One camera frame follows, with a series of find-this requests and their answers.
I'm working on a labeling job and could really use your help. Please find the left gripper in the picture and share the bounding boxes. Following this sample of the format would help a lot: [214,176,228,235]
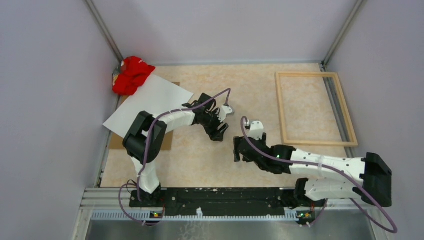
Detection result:
[200,111,229,145]

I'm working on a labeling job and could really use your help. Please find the printed photo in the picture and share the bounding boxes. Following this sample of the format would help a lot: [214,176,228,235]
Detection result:
[103,74,194,138]

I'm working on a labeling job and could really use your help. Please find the wooden picture frame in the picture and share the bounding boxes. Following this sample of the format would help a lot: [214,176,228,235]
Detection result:
[274,71,359,147]

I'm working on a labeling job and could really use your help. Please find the brown backing board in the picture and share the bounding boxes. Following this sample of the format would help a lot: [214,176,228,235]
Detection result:
[108,82,181,152]

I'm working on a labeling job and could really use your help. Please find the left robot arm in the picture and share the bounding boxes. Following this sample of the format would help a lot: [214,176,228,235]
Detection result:
[122,93,235,207]

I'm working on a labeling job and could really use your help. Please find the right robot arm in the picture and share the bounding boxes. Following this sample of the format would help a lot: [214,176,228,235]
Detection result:
[233,134,392,208]

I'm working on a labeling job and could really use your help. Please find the red cloth doll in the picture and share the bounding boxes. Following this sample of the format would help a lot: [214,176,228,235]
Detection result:
[112,56,156,96]

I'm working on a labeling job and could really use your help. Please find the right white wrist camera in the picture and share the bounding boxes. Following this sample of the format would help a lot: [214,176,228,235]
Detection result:
[243,120,265,141]

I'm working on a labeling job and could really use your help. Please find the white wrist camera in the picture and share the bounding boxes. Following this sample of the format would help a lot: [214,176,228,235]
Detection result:
[218,105,235,122]
[243,120,265,141]

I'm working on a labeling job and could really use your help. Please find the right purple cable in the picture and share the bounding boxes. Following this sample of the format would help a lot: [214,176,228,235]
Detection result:
[240,115,398,235]

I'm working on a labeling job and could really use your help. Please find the purple cable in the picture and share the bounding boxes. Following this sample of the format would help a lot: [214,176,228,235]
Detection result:
[240,115,398,235]
[117,87,232,227]

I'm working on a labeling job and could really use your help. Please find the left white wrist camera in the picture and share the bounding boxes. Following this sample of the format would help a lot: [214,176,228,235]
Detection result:
[218,105,235,122]

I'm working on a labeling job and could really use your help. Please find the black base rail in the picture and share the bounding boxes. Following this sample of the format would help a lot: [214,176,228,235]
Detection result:
[129,187,325,217]

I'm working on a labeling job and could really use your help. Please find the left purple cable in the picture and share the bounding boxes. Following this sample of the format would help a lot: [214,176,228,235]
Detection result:
[117,87,232,227]

